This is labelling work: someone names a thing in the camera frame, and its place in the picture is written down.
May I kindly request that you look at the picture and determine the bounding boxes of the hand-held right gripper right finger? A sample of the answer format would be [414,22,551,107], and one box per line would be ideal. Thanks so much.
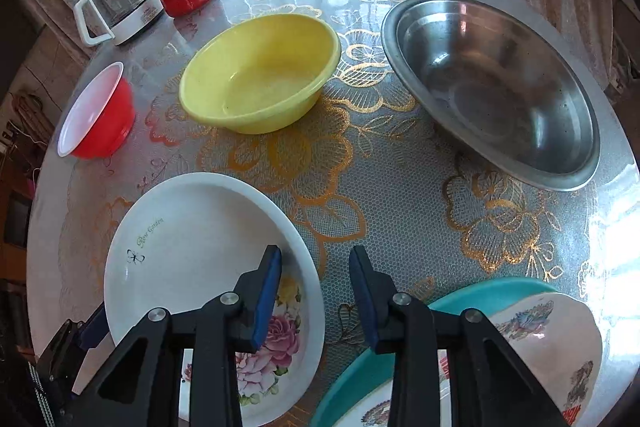
[348,245,571,427]

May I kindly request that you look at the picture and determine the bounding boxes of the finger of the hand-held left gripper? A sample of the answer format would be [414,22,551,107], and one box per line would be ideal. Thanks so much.
[39,305,109,390]

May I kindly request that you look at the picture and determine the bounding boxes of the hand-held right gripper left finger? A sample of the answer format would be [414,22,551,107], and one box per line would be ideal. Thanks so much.
[70,245,283,427]

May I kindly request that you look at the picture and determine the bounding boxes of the white floral bowl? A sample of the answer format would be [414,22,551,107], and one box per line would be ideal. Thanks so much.
[103,172,326,427]

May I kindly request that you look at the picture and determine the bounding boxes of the red bowl with white inside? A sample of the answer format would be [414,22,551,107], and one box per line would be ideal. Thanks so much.
[56,62,136,160]

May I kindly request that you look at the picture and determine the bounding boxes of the teal plate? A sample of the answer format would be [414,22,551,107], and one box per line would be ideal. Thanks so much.
[310,278,558,427]

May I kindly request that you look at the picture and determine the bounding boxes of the gold floral lace tablecloth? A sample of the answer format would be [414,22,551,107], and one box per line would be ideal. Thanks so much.
[27,0,631,427]

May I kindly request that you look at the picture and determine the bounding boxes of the white bird print plate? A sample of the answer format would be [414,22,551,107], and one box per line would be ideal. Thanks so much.
[345,291,603,427]

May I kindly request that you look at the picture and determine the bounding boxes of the yellow plastic bowl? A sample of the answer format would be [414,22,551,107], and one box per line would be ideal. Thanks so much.
[178,14,342,135]

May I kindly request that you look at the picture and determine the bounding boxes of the stainless steel bowl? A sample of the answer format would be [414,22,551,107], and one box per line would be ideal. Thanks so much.
[381,0,601,192]

